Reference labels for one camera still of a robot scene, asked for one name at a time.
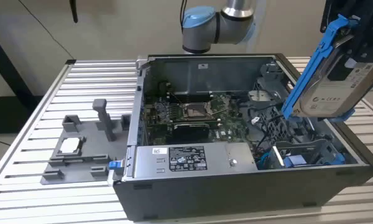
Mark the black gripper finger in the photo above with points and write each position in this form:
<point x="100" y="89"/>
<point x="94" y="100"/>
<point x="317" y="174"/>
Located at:
<point x="341" y="67"/>

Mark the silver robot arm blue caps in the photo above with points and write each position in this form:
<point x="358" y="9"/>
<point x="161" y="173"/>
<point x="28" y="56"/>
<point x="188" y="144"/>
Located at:
<point x="201" y="32"/>

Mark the perforated grey drive cage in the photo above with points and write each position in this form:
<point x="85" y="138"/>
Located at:
<point x="266" y="112"/>

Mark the green motherboard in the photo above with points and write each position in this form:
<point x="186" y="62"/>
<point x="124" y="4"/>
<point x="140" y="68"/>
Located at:
<point x="229" y="130"/>

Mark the black RAM slots row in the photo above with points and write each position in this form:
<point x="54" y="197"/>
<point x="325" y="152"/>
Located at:
<point x="192" y="96"/>
<point x="196" y="121"/>

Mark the CPU socket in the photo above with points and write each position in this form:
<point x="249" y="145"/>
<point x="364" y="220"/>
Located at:
<point x="194" y="111"/>

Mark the thin metal locking lever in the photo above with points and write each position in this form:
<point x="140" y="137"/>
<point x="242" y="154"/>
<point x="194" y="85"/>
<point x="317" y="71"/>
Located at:
<point x="177" y="98"/>

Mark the black graphics card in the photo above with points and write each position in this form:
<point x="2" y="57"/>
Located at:
<point x="189" y="133"/>

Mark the grey power supply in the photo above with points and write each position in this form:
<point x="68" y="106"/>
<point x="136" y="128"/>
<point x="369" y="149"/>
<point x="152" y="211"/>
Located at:
<point x="186" y="161"/>

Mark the open black PC case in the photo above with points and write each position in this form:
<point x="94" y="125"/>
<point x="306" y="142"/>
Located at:
<point x="236" y="198"/>

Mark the blue case latch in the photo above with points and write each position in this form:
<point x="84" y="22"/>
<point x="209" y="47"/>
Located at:
<point x="113" y="165"/>

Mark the grey parts rack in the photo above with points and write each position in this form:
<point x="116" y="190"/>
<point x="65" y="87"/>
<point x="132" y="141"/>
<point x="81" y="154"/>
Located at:
<point x="89" y="140"/>

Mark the black table corner cap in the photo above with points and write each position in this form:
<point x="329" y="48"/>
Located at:
<point x="70" y="62"/>

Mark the silver CPU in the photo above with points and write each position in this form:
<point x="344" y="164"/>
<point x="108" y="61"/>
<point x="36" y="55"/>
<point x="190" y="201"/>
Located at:
<point x="70" y="145"/>

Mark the black desk stand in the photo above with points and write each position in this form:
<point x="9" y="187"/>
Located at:
<point x="9" y="109"/>

